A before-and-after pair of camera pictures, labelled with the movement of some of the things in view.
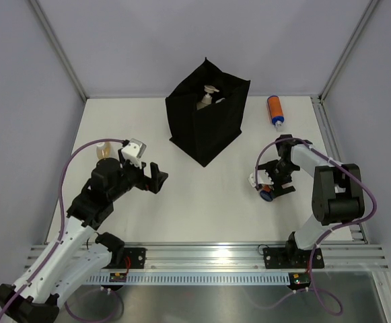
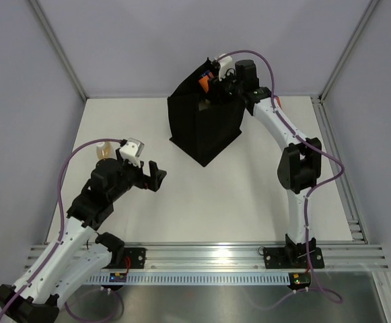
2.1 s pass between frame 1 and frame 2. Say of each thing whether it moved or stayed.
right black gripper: moved
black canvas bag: stayed
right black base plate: stayed
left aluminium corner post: stayed
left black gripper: stayed
